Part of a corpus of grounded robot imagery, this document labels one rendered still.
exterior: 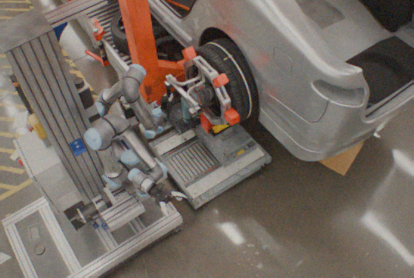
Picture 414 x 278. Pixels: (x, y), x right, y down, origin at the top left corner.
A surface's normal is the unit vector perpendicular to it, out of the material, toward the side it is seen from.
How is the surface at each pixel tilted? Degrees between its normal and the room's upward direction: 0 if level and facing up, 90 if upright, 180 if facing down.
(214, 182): 0
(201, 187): 0
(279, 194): 0
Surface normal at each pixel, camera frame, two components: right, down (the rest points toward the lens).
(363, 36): 0.15, -0.39
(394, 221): -0.04, -0.63
